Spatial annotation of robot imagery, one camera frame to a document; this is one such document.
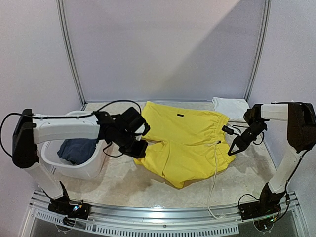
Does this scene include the dark blue garment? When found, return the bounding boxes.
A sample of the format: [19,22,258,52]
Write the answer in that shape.
[57,139,97,165]

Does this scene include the white t-shirt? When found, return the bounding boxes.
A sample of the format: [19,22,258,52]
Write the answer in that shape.
[212,97,249,122]

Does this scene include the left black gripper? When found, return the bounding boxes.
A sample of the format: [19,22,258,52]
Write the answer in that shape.
[115,129,149,158]

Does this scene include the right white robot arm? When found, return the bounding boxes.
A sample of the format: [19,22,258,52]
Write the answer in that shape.
[228,102,316,195]

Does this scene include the white plastic laundry basket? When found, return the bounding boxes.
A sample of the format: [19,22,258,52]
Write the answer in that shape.
[34,111,106,180]

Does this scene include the front aluminium rail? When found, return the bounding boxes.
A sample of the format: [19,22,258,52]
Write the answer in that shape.
[22,191,309,237]

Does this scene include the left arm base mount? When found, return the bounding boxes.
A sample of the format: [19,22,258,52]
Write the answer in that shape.
[48,181,92,220]

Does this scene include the white drawstring cord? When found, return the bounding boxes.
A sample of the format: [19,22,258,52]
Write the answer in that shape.
[204,140,227,220]

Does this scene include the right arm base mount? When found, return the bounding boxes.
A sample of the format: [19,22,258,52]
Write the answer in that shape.
[237,193,291,223]

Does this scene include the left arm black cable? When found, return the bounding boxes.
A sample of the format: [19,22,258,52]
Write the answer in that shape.
[0,112,25,158]

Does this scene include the yellow garment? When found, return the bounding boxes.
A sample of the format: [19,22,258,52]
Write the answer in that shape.
[134,101,236,189]

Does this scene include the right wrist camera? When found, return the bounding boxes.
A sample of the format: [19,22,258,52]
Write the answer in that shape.
[222,125,241,136]

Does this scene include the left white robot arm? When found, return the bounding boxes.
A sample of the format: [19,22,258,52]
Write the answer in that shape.
[12,107,150,214]

